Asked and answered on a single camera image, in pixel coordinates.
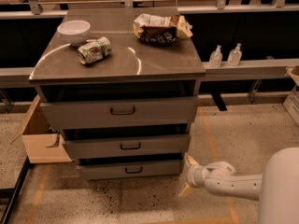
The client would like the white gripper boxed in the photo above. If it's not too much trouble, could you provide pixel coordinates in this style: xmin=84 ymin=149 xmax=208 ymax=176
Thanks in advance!
xmin=178 ymin=154 xmax=236 ymax=198

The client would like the grey bottom drawer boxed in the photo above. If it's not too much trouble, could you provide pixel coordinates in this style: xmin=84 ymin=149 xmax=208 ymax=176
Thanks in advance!
xmin=77 ymin=160 xmax=184 ymax=180

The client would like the grey drawer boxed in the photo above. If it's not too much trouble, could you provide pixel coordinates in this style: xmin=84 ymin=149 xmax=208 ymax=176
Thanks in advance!
xmin=63 ymin=134 xmax=190 ymax=160
xmin=41 ymin=96 xmax=198 ymax=130
xmin=77 ymin=160 xmax=184 ymax=180

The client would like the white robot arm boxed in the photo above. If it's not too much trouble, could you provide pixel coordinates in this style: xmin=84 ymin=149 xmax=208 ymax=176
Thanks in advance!
xmin=179 ymin=147 xmax=299 ymax=224

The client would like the grey top drawer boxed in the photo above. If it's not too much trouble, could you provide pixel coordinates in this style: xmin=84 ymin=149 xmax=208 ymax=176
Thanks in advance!
xmin=41 ymin=96 xmax=198 ymax=130

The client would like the grey drawer cabinet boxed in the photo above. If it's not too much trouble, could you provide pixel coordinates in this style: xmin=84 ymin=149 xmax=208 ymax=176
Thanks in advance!
xmin=28 ymin=7 xmax=206 ymax=181

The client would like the grey middle drawer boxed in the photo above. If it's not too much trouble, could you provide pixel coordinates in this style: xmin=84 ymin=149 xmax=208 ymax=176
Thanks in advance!
xmin=63 ymin=134 xmax=190 ymax=160

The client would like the open cardboard box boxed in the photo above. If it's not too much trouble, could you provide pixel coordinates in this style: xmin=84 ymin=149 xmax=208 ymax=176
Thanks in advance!
xmin=12 ymin=95 xmax=72 ymax=163

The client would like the open chip bag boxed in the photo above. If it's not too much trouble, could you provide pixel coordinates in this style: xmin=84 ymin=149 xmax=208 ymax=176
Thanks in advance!
xmin=133 ymin=13 xmax=192 ymax=44

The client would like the left clear sanitizer bottle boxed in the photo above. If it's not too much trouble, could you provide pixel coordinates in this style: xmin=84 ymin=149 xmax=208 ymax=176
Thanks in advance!
xmin=208 ymin=45 xmax=222 ymax=67

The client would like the clear sanitizer bottle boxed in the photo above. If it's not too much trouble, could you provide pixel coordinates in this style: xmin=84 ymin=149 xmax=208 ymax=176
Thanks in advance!
xmin=208 ymin=45 xmax=222 ymax=67
xmin=227 ymin=43 xmax=242 ymax=65

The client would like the white box at right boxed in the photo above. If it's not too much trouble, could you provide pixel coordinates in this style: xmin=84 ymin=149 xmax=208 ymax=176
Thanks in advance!
xmin=283 ymin=66 xmax=299 ymax=126

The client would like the right clear sanitizer bottle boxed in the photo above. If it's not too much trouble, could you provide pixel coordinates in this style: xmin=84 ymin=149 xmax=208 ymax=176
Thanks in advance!
xmin=227 ymin=43 xmax=242 ymax=65

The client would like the white bowl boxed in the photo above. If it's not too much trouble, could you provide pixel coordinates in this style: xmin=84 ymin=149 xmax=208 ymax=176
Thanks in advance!
xmin=57 ymin=20 xmax=91 ymax=45

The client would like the black floor frame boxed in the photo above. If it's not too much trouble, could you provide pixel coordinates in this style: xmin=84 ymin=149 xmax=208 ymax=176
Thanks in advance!
xmin=0 ymin=158 xmax=31 ymax=224

